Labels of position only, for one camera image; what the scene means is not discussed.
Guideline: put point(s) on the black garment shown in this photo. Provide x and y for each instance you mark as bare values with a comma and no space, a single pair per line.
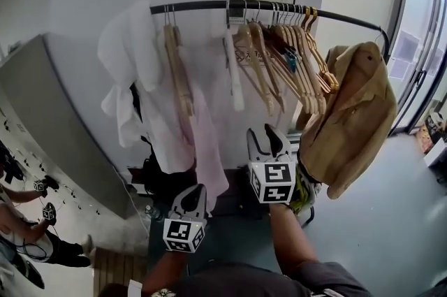
164,184

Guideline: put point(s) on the clear plastic bottle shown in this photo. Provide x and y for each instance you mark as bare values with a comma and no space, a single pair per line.
153,212

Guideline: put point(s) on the small grey wall label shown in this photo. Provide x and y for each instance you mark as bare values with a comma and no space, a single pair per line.
236,14

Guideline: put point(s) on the yellow-green and white garment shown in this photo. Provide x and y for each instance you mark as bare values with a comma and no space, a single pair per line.
304,189

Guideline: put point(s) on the person's left forearm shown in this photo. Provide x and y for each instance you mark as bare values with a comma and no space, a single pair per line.
164,271

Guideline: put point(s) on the white box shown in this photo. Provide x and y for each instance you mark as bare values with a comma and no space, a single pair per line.
436,154

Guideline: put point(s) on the person's dark shirt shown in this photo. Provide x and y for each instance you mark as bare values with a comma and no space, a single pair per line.
272,283

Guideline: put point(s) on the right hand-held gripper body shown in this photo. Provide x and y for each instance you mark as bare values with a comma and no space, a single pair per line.
274,182

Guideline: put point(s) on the black metal coat rack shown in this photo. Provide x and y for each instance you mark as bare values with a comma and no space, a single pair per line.
209,4

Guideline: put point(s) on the grey metal cabinet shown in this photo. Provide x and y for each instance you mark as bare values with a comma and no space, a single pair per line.
52,107

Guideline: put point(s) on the wooden slatted board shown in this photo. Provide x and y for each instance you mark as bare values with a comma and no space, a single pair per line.
117,271

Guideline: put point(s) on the black framed glass door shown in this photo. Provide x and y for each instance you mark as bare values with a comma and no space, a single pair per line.
419,44

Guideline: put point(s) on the pale wooden clothes hanger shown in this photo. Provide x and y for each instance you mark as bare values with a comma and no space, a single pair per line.
172,54
183,79

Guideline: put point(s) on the tan jacket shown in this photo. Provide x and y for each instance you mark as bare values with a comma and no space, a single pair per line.
356,114

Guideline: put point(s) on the person's right forearm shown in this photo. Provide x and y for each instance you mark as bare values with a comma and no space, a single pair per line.
290,236

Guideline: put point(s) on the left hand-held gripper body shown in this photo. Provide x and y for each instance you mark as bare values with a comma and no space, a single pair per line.
181,234

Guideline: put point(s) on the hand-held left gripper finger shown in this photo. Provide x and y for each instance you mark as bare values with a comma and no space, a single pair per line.
202,201
182,199

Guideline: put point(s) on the white shirt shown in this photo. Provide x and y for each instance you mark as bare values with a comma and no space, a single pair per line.
129,54

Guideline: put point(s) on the blue plastic clip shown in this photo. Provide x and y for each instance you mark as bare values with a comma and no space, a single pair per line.
291,62

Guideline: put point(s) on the row of wooden clothes hangers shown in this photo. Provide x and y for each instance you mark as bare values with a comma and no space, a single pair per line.
304,79

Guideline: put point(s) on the gold metal clothes hanger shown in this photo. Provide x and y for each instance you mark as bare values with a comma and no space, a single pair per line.
319,61
330,77

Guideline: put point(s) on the white plastic clothes hanger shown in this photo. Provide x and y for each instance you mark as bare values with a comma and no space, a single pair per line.
234,79

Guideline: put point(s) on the pink garment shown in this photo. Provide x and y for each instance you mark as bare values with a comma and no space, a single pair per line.
209,135

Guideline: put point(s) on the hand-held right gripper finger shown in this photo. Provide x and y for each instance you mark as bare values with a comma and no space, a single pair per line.
253,145
277,142

